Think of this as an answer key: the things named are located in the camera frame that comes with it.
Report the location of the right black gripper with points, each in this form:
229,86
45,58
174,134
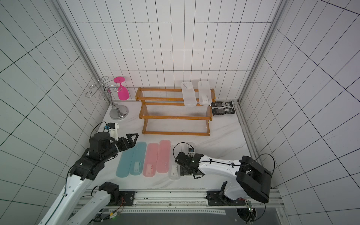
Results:
182,159

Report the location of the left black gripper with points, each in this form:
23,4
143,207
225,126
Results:
132,144

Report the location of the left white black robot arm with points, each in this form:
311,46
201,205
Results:
104,146

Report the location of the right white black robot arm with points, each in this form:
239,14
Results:
245,177

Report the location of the teal pencil case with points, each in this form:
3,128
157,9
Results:
139,151
125,163

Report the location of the pink pencil case right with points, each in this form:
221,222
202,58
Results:
163,156

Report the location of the pink pencil case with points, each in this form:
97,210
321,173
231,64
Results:
163,156
150,162

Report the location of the teal pencil case far left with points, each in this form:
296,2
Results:
125,163

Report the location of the pink pencil case left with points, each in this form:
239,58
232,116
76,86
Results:
150,162

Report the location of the orange wooden three-tier shelf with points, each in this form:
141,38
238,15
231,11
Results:
169,104

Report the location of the silver metal glass rack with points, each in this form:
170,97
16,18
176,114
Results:
108,89

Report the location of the pink plastic wine glass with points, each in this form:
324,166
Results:
123,93

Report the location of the black patterned pouch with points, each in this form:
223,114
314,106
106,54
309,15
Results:
222,108

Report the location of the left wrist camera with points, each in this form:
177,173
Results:
112,129

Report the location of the aluminium mounting rail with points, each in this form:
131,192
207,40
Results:
168,201

